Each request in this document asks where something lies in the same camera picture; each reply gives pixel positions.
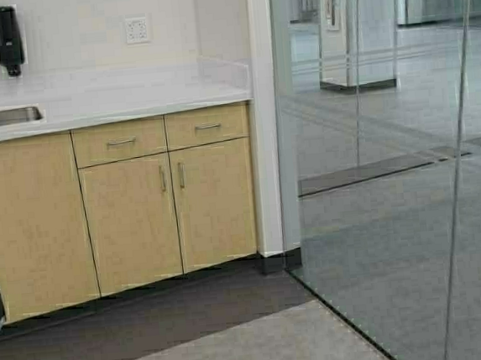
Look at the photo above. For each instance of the light wood base cabinet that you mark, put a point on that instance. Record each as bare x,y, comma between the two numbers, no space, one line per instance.
80,221

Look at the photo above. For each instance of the stainless steel sink basin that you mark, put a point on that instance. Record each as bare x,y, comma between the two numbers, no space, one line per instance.
19,115

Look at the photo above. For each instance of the right door metal handle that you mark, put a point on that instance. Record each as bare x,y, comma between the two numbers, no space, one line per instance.
182,175

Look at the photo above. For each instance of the door metal handle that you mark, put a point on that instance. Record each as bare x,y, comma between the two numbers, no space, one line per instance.
182,175
162,179

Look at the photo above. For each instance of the right drawer metal handle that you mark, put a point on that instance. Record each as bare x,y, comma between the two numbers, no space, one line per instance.
208,126

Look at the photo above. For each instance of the drawer metal handle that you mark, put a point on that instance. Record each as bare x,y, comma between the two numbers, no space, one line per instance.
119,142
208,126

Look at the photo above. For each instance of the left door metal handle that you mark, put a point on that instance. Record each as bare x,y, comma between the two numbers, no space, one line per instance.
162,179

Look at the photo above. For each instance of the left drawer metal handle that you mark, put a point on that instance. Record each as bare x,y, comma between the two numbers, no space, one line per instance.
119,142

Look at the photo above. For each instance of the glass partition wall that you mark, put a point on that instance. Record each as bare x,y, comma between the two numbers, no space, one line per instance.
379,122

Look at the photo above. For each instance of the white wall power outlet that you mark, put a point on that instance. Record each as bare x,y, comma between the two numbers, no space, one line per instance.
137,30

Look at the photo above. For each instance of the black wall soap dispenser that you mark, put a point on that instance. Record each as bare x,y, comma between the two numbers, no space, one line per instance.
11,50

